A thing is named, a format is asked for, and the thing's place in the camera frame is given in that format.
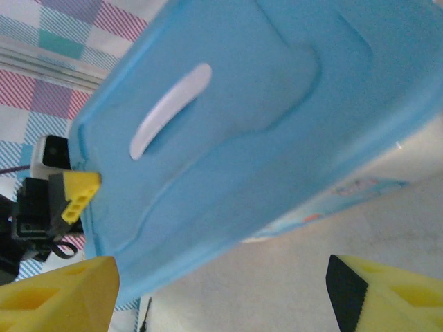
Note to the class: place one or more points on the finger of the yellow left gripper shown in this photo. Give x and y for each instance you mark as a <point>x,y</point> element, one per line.
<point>81,186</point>

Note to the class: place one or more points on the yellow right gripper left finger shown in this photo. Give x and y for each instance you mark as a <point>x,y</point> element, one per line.
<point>52,301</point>

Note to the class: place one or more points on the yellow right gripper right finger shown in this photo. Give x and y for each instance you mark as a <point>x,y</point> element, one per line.
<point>398,304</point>

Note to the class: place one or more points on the translucent white storage box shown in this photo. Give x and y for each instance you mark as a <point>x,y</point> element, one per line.
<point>422,155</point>

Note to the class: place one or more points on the blue plastic box lid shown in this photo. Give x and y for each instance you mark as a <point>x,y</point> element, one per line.
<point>242,138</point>

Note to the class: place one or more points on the small black screw tool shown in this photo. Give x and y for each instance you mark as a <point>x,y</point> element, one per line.
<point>147,314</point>

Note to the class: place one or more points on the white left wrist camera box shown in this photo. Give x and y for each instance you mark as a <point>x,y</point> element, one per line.
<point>38,155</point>

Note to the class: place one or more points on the aluminium frame post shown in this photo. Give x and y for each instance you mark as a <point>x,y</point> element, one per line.
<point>41,65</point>

